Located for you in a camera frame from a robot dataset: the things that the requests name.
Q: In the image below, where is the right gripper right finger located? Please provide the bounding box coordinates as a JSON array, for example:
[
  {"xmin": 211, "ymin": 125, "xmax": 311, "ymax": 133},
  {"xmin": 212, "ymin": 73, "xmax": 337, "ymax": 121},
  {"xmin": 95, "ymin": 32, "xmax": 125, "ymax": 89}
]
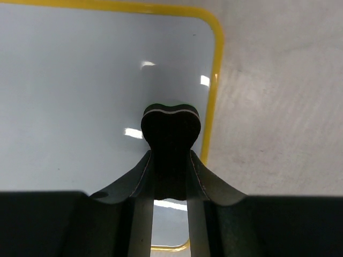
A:
[{"xmin": 186, "ymin": 152, "xmax": 342, "ymax": 256}]

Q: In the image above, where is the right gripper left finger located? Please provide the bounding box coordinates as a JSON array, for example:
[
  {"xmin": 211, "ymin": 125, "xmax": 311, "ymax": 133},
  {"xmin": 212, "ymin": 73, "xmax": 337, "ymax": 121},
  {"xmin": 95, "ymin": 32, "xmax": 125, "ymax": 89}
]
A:
[{"xmin": 1, "ymin": 152, "xmax": 154, "ymax": 256}]

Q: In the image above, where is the black whiteboard eraser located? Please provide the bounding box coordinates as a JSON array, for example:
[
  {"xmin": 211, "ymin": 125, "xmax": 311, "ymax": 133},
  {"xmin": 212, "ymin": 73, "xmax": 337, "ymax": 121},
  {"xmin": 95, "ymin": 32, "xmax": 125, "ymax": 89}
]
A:
[{"xmin": 141, "ymin": 103, "xmax": 201, "ymax": 201}]

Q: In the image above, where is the yellow framed whiteboard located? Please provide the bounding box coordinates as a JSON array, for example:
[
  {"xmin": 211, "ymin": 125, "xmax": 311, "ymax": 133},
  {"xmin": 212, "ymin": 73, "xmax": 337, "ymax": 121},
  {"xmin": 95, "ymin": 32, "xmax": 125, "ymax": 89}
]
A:
[{"xmin": 1, "ymin": 1, "xmax": 223, "ymax": 256}]

